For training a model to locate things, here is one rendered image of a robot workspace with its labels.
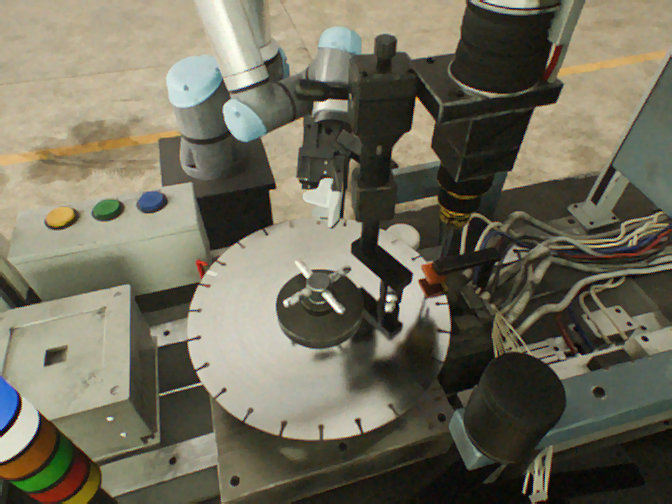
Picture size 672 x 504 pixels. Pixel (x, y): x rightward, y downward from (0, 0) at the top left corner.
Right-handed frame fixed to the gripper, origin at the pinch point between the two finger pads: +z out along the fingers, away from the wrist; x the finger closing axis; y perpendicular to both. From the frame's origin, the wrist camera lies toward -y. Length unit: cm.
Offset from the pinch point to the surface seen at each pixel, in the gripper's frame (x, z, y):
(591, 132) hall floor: -169, -92, -116
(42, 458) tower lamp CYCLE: 38.7, 24.7, 18.3
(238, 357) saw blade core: 19.7, 18.3, 9.2
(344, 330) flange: 18.1, 14.2, -3.0
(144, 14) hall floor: -234, -191, 167
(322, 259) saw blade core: 10.8, 5.0, 1.1
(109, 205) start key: 0.8, -2.5, 38.2
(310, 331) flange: 18.5, 14.7, 1.1
